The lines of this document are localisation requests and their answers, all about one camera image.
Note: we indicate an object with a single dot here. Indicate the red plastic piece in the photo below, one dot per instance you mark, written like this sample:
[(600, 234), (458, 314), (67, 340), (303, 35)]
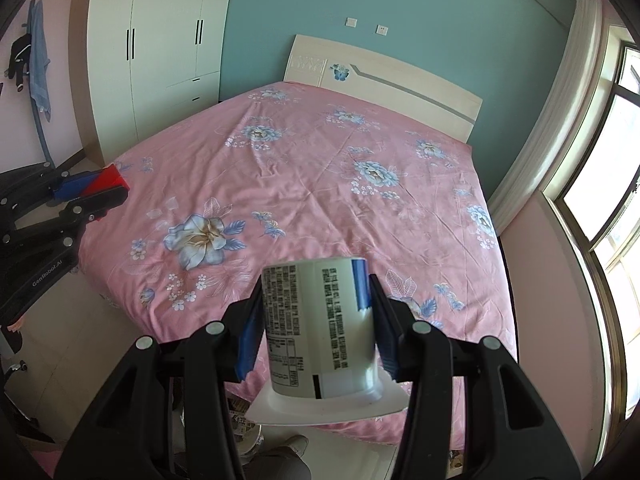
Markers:
[(110, 181)]

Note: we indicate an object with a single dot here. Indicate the white curtain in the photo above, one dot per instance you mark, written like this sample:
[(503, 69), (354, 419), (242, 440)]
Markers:
[(557, 117)]

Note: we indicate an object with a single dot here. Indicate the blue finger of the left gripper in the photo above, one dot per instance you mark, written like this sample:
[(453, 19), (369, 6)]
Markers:
[(77, 185), (94, 206)]

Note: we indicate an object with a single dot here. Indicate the black hanging garment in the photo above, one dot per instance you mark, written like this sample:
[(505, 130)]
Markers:
[(19, 60)]

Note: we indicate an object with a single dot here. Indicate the pink floral bed cover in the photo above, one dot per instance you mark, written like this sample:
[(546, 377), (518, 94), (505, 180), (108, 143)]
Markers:
[(291, 172)]

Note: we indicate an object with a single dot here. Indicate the cream wardrobe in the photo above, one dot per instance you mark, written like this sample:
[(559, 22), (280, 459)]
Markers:
[(150, 64)]

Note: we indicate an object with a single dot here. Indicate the white trash bin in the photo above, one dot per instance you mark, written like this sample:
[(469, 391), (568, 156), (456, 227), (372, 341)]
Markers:
[(248, 435)]

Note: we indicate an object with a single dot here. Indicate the white yogurt cup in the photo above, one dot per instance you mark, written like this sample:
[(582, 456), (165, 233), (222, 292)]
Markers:
[(323, 367)]

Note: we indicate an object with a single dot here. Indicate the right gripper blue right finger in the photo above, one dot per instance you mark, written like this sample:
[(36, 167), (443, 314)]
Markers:
[(386, 328)]

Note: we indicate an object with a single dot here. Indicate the cream wooden headboard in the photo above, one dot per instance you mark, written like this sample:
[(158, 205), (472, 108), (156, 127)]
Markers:
[(386, 82)]

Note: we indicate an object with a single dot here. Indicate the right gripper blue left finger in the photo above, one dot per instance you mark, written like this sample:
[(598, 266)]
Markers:
[(249, 326)]

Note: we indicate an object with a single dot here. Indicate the blue hanging towel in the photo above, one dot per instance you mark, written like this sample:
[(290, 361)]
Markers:
[(38, 59)]

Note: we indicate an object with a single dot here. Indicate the window with frame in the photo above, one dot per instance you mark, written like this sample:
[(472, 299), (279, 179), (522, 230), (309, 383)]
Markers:
[(595, 192)]

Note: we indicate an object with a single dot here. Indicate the left wall switch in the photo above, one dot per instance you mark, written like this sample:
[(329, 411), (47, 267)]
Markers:
[(351, 22)]

